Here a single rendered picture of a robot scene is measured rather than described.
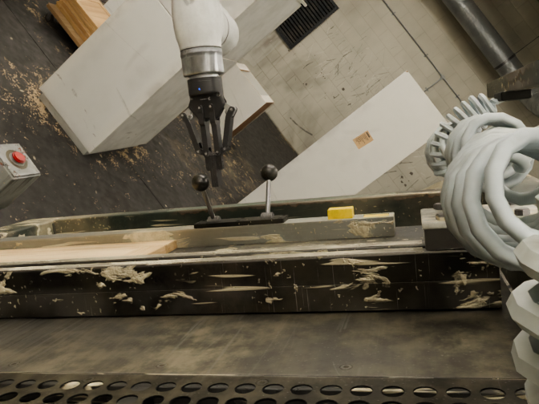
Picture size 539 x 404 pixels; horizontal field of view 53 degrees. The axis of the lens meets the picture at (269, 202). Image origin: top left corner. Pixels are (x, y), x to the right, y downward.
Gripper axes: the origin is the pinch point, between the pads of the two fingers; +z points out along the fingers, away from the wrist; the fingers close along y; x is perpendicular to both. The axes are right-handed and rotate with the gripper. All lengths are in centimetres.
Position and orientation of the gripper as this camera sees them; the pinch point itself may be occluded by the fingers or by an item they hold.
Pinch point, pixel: (215, 170)
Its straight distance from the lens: 120.7
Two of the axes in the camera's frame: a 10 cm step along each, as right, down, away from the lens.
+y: -9.6, 0.7, 2.7
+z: 1.1, 9.9, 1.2
